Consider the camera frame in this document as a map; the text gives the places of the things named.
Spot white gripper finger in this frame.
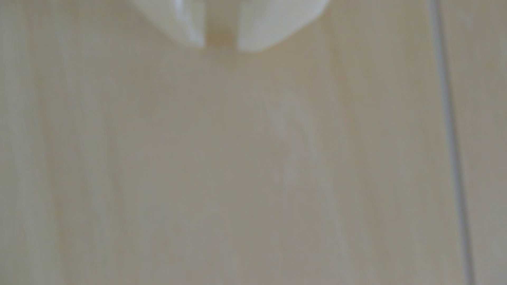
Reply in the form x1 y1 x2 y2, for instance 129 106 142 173
237 0 331 53
131 0 206 49

